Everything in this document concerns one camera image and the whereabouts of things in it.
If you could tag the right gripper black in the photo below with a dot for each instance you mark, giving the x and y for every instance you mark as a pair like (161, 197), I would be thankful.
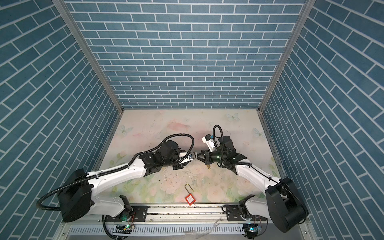
(207, 157)

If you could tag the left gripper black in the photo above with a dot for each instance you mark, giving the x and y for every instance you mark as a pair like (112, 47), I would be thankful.
(180, 166)

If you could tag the red padlock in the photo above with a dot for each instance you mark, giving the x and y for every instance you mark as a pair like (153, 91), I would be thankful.
(190, 199)

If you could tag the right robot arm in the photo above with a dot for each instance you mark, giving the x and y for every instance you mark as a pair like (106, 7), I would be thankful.
(282, 205)

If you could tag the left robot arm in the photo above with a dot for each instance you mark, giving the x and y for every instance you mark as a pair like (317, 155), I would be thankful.
(82, 195)

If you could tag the left controller board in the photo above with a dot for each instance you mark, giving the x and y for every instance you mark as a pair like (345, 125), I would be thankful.
(122, 229)

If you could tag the controller board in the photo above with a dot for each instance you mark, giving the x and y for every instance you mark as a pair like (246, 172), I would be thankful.
(122, 229)
(251, 231)

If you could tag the right controller board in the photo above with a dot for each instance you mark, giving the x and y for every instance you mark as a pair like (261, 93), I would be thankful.
(251, 231)

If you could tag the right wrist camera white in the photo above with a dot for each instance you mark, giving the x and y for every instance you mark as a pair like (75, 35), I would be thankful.
(209, 141)

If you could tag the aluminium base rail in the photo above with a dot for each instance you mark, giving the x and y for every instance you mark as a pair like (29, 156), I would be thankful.
(181, 219)

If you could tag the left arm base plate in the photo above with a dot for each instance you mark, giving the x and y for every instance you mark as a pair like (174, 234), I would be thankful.
(134, 214)

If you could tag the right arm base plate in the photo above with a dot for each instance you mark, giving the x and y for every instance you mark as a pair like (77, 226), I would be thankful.
(236, 213)

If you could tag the right corner aluminium post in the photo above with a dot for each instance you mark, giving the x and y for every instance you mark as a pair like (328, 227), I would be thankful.
(287, 51)

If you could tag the corner aluminium post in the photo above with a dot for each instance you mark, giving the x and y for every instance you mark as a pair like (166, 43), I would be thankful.
(81, 41)
(287, 51)

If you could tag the left corner aluminium post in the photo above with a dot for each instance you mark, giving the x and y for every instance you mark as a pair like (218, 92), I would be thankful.
(81, 41)

